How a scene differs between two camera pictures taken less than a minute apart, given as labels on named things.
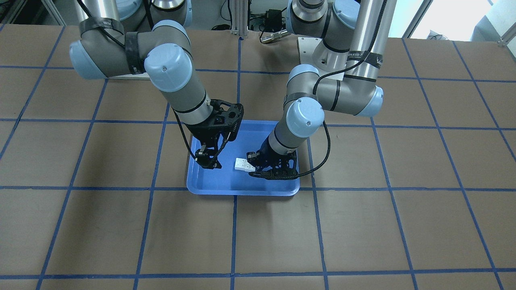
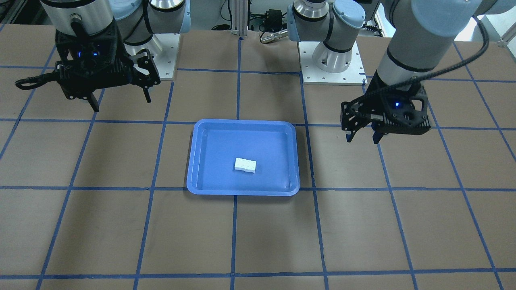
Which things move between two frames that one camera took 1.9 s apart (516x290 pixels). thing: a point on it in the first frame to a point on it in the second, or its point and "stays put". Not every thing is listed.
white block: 244,165 stays put
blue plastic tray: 250,136 stays put
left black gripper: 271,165 to 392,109
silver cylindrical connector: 268,38 stays put
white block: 242,164 stays put
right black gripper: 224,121 to 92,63
